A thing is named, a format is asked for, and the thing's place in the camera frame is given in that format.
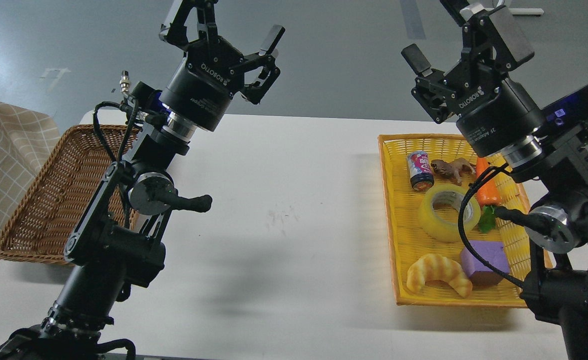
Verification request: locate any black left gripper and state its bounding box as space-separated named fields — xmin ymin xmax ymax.
xmin=159 ymin=0 xmax=286 ymax=132

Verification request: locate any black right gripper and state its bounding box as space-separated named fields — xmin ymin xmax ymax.
xmin=401 ymin=0 xmax=543 ymax=157

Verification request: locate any yellow tape roll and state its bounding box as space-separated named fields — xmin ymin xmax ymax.
xmin=417 ymin=184 xmax=481 ymax=243

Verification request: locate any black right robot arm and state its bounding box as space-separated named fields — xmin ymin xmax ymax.
xmin=401 ymin=0 xmax=588 ymax=360

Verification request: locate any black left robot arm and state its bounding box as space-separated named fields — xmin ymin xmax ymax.
xmin=0 ymin=0 xmax=285 ymax=360

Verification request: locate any white floor stand base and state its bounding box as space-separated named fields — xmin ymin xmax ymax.
xmin=508 ymin=7 xmax=545 ymax=17

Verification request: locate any brown toy animal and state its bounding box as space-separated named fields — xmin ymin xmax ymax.
xmin=429 ymin=157 xmax=476 ymax=186

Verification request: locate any small drink can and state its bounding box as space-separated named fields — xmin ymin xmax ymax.
xmin=407 ymin=150 xmax=435 ymax=192

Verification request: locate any orange toy carrot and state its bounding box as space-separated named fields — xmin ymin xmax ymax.
xmin=476 ymin=178 xmax=502 ymax=234

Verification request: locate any yellow woven basket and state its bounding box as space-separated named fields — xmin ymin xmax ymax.
xmin=378 ymin=133 xmax=531 ymax=308

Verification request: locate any toy croissant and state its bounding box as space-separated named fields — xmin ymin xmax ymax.
xmin=406 ymin=253 xmax=473 ymax=298

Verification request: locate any purple foam block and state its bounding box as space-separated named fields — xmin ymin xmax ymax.
xmin=460 ymin=240 xmax=510 ymax=289

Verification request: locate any brown wicker basket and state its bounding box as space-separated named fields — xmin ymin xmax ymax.
xmin=0 ymin=124 xmax=111 ymax=265

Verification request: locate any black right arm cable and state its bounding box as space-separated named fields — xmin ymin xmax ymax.
xmin=457 ymin=165 xmax=527 ymax=289

